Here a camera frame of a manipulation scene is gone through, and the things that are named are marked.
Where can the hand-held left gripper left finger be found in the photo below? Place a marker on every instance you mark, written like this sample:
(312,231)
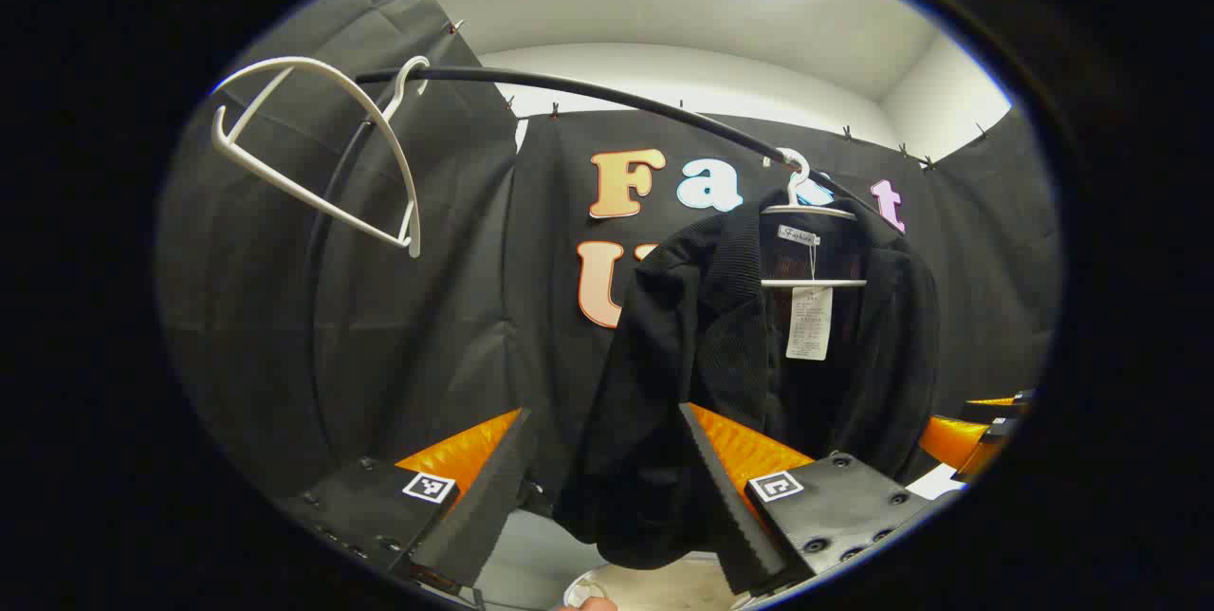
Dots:
(493,488)

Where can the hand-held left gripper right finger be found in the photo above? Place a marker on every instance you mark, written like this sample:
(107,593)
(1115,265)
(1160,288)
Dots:
(721,507)

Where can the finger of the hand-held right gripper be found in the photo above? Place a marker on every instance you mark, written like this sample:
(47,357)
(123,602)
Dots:
(953,440)
(1005,405)

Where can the white laundry hamper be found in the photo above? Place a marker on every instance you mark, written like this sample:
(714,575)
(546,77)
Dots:
(664,587)

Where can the black jacket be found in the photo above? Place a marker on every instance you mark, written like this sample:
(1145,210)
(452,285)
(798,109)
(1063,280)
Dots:
(683,355)

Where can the white hanger with crossbar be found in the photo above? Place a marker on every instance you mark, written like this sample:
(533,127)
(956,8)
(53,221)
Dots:
(816,284)
(414,231)

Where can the white flat sheet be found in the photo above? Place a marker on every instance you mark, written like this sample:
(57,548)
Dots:
(937,481)

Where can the black clothes rack rail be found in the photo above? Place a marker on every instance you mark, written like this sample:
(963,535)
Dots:
(588,93)

